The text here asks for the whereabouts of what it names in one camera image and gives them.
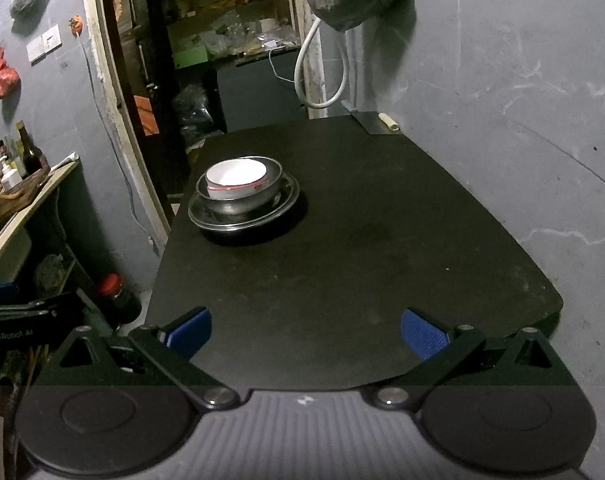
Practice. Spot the orange stool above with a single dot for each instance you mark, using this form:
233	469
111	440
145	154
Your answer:
146	114

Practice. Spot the deep steel bowl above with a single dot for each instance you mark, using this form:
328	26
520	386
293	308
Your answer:
248	203

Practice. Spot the large steel plate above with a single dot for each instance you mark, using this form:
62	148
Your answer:
280	204

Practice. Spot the red plastic bag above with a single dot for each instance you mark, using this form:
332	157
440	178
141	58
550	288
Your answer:
9	77

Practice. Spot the black cleaver knife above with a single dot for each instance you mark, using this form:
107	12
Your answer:
375	124

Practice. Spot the green box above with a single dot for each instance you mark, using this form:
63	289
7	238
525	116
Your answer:
191	56

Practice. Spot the white wall switch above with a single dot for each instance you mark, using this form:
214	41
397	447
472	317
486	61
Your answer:
44	44

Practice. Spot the red capped dark jar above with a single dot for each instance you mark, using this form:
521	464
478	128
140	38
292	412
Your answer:
117	304

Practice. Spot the grey cabinet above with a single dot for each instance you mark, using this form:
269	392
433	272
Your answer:
260	93

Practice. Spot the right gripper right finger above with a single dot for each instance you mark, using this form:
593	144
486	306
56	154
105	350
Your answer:
442	351

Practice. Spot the dark glass bottle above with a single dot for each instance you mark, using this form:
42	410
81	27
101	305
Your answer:
32	157

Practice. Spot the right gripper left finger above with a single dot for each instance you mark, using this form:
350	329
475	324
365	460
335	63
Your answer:
170	349

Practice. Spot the wooden side shelf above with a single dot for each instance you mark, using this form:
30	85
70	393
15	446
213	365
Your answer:
31	195

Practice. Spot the white ceramic bowl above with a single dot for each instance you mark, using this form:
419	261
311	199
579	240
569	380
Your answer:
233	192
235	173

